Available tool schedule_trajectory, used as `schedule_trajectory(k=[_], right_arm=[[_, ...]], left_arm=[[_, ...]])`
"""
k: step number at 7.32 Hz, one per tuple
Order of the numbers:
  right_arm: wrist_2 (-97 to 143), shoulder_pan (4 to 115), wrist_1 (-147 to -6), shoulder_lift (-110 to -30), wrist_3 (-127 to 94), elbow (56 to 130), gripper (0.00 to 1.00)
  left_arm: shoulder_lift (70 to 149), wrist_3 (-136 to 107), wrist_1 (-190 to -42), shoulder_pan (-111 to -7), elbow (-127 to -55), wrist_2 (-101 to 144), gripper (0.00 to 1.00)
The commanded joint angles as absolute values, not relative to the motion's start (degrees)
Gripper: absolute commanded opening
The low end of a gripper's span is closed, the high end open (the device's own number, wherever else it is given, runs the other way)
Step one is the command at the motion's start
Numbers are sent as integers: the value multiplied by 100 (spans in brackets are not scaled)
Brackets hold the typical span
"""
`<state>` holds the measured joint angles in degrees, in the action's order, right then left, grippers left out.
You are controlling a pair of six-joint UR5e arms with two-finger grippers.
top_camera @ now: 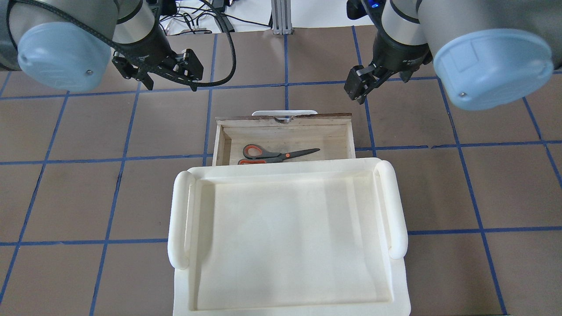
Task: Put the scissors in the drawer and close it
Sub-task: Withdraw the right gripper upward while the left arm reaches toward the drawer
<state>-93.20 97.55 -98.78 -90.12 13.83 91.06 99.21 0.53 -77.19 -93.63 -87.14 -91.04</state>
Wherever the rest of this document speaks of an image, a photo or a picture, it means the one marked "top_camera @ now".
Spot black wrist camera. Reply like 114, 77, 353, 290
346, 0, 386, 20

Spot cream plastic tray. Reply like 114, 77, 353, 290
167, 158, 411, 316

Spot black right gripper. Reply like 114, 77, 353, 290
344, 31, 432, 104

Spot grey orange scissors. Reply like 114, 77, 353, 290
238, 144, 321, 165

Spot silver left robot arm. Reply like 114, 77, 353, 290
1, 0, 204, 92

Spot wooden drawer with white handle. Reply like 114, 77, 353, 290
212, 110, 356, 166

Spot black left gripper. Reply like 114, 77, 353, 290
112, 24, 204, 91

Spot aluminium frame post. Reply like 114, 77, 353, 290
271, 0, 294, 35

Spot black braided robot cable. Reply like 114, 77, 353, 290
4, 0, 238, 88

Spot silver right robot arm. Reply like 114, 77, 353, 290
344, 0, 562, 111

